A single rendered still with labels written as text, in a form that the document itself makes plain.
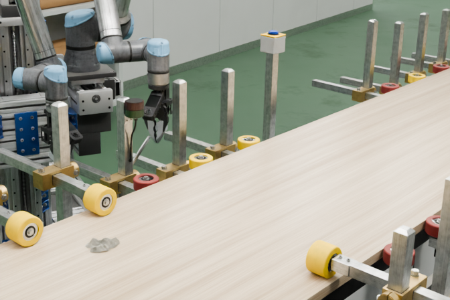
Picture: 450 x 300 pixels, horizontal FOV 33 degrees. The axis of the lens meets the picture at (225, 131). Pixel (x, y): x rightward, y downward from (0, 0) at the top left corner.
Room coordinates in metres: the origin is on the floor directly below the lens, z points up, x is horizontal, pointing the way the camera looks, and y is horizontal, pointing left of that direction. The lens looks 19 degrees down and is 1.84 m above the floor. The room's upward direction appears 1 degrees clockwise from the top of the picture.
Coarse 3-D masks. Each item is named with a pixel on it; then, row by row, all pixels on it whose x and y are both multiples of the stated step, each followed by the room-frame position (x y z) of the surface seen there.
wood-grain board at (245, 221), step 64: (320, 128) 2.74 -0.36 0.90; (384, 128) 2.75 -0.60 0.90; (448, 128) 2.77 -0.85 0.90; (192, 192) 2.11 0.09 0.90; (256, 192) 2.13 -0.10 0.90; (320, 192) 2.14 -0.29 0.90; (384, 192) 2.15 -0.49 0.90; (0, 256) 1.69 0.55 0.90; (64, 256) 1.70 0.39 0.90; (128, 256) 1.71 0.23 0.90; (192, 256) 1.72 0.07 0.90; (256, 256) 1.73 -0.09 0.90
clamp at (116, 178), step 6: (114, 174) 2.31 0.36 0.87; (120, 174) 2.31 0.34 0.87; (132, 174) 2.31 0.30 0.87; (138, 174) 2.34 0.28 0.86; (102, 180) 2.26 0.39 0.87; (114, 180) 2.26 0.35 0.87; (120, 180) 2.27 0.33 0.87; (126, 180) 2.29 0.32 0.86; (132, 180) 2.31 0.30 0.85; (108, 186) 2.24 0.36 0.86; (114, 186) 2.25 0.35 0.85; (120, 192) 2.27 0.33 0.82
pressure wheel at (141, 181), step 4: (136, 176) 2.21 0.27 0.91; (140, 176) 2.22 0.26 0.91; (144, 176) 2.20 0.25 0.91; (148, 176) 2.22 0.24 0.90; (152, 176) 2.22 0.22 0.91; (156, 176) 2.22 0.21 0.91; (136, 180) 2.18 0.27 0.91; (140, 180) 2.18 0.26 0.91; (144, 180) 2.19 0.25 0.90; (148, 180) 2.19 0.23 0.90; (152, 180) 2.18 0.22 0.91; (156, 180) 2.18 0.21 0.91; (136, 184) 2.17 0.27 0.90; (140, 184) 2.16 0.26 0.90; (144, 184) 2.16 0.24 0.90; (148, 184) 2.16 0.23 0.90; (152, 184) 2.17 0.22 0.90; (136, 188) 2.17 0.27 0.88; (140, 188) 2.16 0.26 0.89
